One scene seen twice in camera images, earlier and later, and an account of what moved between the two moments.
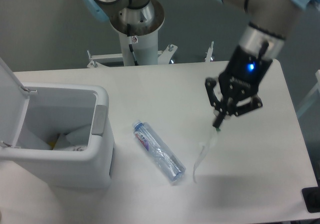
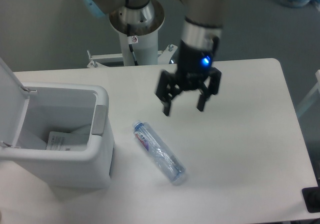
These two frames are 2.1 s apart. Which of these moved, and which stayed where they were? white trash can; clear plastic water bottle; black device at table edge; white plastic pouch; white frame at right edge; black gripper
Moved: white plastic pouch; black gripper
Stayed: white trash can; black device at table edge; clear plastic water bottle; white frame at right edge
